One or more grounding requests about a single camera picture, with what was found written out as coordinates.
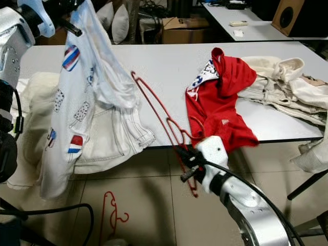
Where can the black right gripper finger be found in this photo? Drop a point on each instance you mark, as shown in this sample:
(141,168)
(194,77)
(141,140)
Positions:
(189,174)
(183,152)

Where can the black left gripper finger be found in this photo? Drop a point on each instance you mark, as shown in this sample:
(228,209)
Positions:
(77,4)
(73,29)

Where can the red shirt with number print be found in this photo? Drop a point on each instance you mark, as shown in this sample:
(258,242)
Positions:
(218,107)

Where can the red plastic hanger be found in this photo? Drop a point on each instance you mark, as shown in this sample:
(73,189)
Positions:
(105,220)
(151,102)

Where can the cream jacket with flag patches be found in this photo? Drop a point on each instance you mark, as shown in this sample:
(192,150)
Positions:
(72,128)

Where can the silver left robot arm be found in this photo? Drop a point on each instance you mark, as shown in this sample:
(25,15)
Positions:
(13,46)

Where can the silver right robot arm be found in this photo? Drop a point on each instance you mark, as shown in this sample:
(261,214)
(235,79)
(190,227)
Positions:
(256,215)

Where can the grey pillow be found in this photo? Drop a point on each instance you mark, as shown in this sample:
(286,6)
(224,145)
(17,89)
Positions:
(120,23)
(104,15)

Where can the cream garment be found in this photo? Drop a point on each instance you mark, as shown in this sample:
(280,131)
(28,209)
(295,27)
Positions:
(312,154)
(38,97)

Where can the brown cardboard box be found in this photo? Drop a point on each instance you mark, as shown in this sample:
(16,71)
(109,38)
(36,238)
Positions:
(184,33)

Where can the small white box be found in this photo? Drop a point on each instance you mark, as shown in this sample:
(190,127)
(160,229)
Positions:
(239,33)

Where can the white remote control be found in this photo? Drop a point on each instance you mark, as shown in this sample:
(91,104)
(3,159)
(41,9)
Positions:
(238,23)

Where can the flat black device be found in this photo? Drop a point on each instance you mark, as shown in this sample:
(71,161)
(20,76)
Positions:
(238,4)

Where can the wooden loudspeaker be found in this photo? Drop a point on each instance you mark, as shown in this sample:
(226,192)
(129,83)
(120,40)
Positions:
(292,15)

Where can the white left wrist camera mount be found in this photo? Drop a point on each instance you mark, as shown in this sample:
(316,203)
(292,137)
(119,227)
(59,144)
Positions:
(38,15)

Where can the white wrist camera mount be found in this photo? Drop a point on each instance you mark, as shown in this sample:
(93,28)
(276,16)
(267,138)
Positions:
(38,15)
(215,154)

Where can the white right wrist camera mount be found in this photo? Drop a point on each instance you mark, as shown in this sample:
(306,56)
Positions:
(215,154)

